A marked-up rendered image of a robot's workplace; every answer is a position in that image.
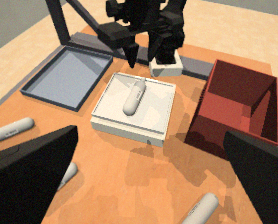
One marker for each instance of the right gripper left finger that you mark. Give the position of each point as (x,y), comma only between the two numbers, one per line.
(31,173)

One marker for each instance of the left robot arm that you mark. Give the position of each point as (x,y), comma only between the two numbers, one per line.
(165,54)

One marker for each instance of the grey gas cylinder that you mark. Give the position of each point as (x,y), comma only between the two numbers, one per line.
(71,171)
(16,127)
(202,211)
(134,98)

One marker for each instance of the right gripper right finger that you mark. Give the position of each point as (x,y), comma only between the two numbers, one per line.
(255,163)

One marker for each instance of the white digital scale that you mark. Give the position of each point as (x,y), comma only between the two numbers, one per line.
(152,114)

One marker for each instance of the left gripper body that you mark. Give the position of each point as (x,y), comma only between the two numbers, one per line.
(144,14)

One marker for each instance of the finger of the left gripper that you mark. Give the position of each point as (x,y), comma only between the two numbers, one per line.
(156,41)
(131,52)

